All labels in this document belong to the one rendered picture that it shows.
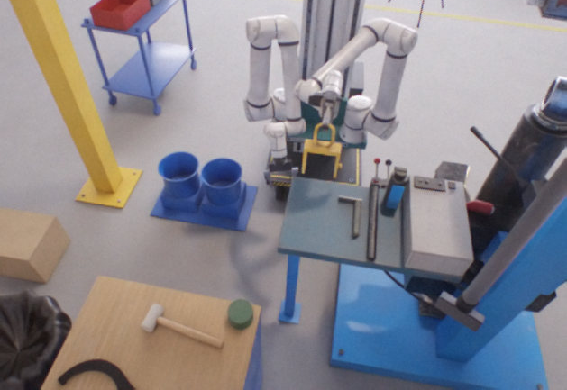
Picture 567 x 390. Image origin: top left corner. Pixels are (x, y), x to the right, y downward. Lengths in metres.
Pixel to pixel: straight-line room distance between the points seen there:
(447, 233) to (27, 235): 2.52
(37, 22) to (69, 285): 1.65
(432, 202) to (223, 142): 2.29
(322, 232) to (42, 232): 1.93
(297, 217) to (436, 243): 0.59
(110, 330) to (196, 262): 1.28
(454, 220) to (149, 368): 1.33
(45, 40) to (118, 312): 1.60
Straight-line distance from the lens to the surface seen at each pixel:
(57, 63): 2.81
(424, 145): 3.98
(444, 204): 1.90
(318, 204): 1.93
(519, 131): 2.06
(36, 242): 3.08
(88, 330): 1.88
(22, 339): 2.50
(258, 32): 2.25
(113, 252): 3.21
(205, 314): 1.79
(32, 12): 2.69
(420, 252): 1.73
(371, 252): 1.78
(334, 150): 1.78
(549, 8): 1.74
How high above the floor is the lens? 2.56
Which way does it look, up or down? 49 degrees down
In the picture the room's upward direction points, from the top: 2 degrees clockwise
